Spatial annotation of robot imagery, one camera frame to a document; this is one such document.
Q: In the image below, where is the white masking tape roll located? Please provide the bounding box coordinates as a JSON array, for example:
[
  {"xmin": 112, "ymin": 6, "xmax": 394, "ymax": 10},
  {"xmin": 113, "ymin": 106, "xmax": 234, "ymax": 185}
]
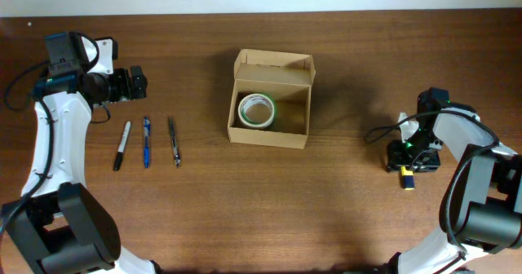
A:
[{"xmin": 237, "ymin": 92, "xmax": 276, "ymax": 130}]

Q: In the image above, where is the green tape roll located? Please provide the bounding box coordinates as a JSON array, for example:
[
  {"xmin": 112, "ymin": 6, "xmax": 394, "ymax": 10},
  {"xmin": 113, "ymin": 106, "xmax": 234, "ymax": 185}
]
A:
[{"xmin": 239, "ymin": 94, "xmax": 277, "ymax": 129}]

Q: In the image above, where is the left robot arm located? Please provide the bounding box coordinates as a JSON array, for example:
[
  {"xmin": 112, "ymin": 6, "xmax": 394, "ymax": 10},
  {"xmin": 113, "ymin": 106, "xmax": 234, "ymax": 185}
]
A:
[{"xmin": 1, "ymin": 32, "xmax": 161, "ymax": 274}]

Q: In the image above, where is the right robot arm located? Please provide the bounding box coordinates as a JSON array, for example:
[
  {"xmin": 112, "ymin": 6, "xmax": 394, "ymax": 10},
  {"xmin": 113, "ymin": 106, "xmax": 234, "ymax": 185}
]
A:
[{"xmin": 383, "ymin": 87, "xmax": 521, "ymax": 273}]

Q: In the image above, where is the blue ballpoint pen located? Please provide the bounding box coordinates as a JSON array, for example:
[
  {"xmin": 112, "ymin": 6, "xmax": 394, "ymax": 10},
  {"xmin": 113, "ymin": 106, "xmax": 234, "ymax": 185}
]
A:
[{"xmin": 144, "ymin": 116, "xmax": 150, "ymax": 169}]

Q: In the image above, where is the black and white marker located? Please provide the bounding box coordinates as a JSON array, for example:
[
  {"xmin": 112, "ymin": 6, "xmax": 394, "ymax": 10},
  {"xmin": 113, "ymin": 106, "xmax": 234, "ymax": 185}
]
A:
[{"xmin": 113, "ymin": 122, "xmax": 131, "ymax": 171}]

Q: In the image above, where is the dark grey pen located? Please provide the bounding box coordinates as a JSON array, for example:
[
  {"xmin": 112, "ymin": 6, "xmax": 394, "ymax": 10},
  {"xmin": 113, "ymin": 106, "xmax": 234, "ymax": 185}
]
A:
[{"xmin": 169, "ymin": 117, "xmax": 181, "ymax": 168}]

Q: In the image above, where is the open cardboard box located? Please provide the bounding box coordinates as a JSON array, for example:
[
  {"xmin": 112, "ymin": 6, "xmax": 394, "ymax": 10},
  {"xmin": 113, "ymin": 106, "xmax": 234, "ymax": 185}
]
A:
[{"xmin": 228, "ymin": 49, "xmax": 316, "ymax": 149}]

